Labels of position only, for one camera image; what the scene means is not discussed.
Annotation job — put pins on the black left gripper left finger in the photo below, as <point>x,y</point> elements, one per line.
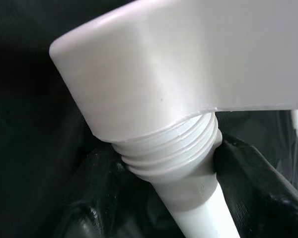
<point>101,198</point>

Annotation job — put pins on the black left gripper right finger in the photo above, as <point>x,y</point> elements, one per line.
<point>263,193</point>

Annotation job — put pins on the white plastic table leg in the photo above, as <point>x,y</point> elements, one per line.
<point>178,161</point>
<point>296,119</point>

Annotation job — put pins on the white plastic table top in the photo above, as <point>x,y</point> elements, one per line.
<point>164,62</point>

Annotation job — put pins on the black tablecloth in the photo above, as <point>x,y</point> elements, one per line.
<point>27,124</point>

